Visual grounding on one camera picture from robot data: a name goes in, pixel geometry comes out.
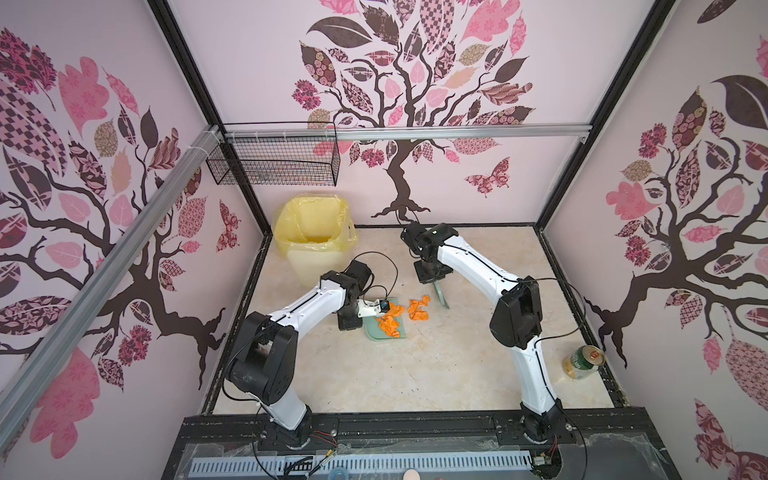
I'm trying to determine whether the green hand brush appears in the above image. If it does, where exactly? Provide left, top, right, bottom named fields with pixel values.
left=433, top=281, right=450, bottom=309

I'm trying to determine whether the green dustpan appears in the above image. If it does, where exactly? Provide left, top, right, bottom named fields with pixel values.
left=363, top=299, right=406, bottom=341

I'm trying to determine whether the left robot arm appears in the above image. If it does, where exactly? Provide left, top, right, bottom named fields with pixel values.
left=225, top=260, right=373, bottom=447

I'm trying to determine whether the orange scrap near right arm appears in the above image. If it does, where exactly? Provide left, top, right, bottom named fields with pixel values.
left=376, top=304, right=406, bottom=339

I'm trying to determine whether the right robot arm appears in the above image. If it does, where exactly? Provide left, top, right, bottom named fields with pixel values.
left=400, top=223, right=564, bottom=444

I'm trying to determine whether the large orange paper scrap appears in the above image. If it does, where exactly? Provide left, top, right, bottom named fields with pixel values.
left=407, top=295, right=431, bottom=321

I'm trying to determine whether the yellow-lined trash bin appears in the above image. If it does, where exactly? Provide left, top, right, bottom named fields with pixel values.
left=274, top=195, right=358, bottom=287

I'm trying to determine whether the green tin can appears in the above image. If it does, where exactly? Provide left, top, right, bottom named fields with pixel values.
left=562, top=345, right=605, bottom=380

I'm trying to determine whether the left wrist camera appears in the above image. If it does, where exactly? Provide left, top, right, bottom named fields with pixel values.
left=357, top=299, right=390, bottom=318

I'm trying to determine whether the white slotted cable duct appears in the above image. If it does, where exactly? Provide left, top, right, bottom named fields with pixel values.
left=187, top=451, right=533, bottom=479

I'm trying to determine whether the black wire basket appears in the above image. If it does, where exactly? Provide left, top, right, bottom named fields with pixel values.
left=206, top=120, right=341, bottom=187

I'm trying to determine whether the aluminium rail back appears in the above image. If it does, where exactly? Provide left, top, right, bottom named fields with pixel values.
left=225, top=123, right=592, bottom=141

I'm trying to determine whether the aluminium rail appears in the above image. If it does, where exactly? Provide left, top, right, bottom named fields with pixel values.
left=1, top=125, right=221, bottom=448
left=225, top=123, right=592, bottom=141

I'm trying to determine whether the black base frame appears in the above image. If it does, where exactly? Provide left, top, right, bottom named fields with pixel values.
left=162, top=408, right=681, bottom=479

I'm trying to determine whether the aluminium rail left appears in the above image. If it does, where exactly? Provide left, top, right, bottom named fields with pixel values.
left=1, top=125, right=221, bottom=448

